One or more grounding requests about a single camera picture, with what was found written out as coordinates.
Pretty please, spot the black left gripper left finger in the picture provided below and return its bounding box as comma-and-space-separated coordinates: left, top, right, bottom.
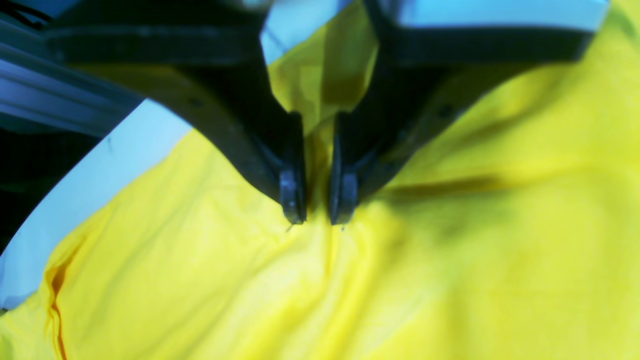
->
45, 0, 307, 224

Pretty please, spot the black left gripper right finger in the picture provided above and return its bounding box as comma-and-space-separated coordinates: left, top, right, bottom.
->
328, 0, 595, 225

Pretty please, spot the yellow t-shirt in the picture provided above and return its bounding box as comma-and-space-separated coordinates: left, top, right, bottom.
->
1, 0, 639, 360

